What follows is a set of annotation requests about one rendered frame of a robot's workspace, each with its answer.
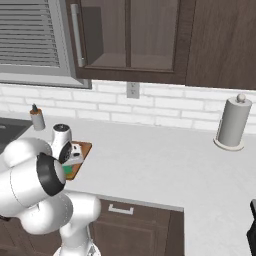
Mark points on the dark grey sink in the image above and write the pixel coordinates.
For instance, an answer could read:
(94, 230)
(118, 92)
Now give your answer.
(9, 130)

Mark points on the glass-front brown cupboard door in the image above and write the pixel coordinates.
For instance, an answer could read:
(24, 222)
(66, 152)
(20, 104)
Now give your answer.
(133, 36)

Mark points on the grey window with blinds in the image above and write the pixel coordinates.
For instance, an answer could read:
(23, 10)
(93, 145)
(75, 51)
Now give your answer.
(30, 36)

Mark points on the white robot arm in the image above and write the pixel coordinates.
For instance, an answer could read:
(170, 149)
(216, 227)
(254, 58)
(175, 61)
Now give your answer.
(30, 186)

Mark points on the brown drawer front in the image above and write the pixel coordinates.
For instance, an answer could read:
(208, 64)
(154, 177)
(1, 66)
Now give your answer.
(133, 233)

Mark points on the grey soap dispenser bottle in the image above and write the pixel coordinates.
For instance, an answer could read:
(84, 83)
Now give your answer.
(38, 120)

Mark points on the brown wooden cutting board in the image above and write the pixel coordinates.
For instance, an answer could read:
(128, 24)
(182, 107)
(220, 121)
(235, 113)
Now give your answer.
(85, 150)

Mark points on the green sponge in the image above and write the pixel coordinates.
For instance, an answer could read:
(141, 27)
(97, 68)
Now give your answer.
(68, 170)

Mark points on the grey wall outlet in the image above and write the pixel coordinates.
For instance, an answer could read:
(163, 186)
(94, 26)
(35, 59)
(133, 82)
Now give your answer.
(133, 90)

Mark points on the plain brown cupboard door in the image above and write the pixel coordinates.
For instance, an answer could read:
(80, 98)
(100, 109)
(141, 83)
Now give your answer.
(223, 43)

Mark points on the black object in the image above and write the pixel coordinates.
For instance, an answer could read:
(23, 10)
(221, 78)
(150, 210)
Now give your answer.
(252, 230)

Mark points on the brown base cupboard panel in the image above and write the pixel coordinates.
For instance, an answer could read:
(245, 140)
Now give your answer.
(175, 235)

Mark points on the white paper towel roll holder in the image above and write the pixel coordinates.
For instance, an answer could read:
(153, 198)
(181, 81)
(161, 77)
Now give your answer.
(234, 121)

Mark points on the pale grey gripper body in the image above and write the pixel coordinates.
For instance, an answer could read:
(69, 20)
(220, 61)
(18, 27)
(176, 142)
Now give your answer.
(74, 160)

